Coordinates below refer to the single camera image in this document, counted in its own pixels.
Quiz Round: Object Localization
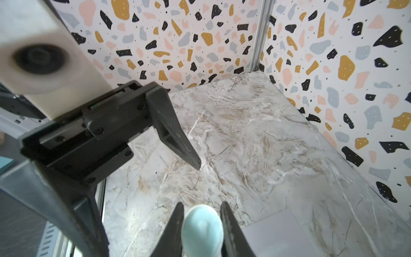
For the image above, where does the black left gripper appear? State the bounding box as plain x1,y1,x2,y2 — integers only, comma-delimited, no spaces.
1,81,201,257

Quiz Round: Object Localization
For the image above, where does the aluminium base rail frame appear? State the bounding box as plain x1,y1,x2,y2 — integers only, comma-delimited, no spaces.
35,179,108,257

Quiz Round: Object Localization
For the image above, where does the left aluminium corner post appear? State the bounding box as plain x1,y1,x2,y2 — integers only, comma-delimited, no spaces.
250,0,276,71

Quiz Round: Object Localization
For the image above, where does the dark blue glue cap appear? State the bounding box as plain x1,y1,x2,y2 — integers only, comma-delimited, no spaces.
181,205,224,257

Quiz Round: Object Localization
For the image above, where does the lavender envelope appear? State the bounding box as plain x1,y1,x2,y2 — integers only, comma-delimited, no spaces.
242,209,317,257

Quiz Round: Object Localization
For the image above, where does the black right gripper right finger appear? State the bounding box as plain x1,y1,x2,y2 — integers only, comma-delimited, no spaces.
220,201,256,257

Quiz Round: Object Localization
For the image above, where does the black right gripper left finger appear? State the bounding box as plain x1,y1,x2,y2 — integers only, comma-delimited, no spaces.
150,202,184,257

